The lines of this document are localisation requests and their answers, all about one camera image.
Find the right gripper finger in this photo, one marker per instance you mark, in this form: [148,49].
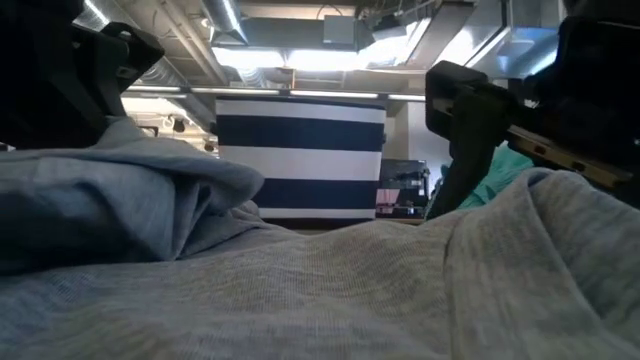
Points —
[475,125]

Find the teal garment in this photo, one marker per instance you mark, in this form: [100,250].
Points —
[500,175]

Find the navy white striped fabric bin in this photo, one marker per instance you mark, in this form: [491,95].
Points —
[300,165]

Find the grey garment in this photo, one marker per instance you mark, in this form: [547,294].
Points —
[300,290]

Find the grey ceiling unit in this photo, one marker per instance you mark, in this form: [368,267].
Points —
[340,31]

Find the bright ceiling light panel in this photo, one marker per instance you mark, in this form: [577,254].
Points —
[300,59]

